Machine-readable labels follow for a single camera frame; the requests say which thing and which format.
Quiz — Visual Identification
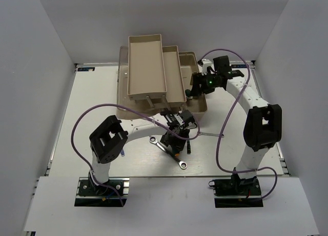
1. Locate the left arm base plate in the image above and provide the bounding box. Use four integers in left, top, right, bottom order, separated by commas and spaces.
74, 177, 130, 207

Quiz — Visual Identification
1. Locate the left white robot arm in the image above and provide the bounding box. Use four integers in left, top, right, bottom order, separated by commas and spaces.
88, 110, 199, 195

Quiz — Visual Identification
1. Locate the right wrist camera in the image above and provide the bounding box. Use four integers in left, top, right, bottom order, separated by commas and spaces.
197, 58, 212, 75

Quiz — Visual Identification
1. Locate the purple cable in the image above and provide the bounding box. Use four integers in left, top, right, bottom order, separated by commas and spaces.
198, 49, 278, 200
71, 104, 200, 205

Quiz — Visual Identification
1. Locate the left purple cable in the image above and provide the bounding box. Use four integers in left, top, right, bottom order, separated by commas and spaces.
71, 104, 200, 205

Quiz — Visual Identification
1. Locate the thin black green screwdriver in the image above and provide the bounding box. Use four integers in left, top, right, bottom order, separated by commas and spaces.
187, 140, 191, 154

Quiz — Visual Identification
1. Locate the small combination wrench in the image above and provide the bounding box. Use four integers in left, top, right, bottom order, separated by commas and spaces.
199, 132, 220, 137

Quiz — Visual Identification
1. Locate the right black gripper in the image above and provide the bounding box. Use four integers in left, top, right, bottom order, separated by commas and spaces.
190, 71, 219, 96

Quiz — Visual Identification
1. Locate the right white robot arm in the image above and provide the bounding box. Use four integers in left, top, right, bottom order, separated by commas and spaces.
188, 56, 282, 194

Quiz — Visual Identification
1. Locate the beige cantilever toolbox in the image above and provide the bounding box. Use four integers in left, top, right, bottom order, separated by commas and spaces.
117, 34, 208, 120

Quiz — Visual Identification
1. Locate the large ratchet wrench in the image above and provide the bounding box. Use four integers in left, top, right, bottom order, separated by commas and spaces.
149, 136, 188, 170

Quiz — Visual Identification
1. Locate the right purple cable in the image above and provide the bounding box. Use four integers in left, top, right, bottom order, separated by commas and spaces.
198, 49, 278, 200

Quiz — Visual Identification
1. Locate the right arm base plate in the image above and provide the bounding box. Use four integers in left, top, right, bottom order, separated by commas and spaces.
208, 179, 263, 208

